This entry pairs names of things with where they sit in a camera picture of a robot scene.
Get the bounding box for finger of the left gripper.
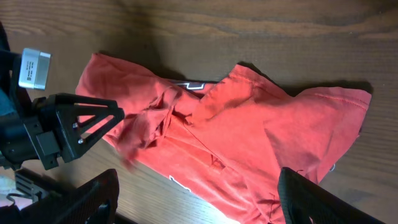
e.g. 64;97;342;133
32;93;124;164

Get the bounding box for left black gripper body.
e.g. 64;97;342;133
1;102;62;170

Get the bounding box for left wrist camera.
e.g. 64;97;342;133
18;48;52;90

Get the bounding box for navy blue t-shirt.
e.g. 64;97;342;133
0;90;16;116

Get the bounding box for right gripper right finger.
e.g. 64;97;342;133
278;167;383;224

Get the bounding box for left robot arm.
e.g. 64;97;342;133
1;30;124;170

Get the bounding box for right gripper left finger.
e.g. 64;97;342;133
18;168;121;224

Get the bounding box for red printed t-shirt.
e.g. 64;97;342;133
76;54;371;223

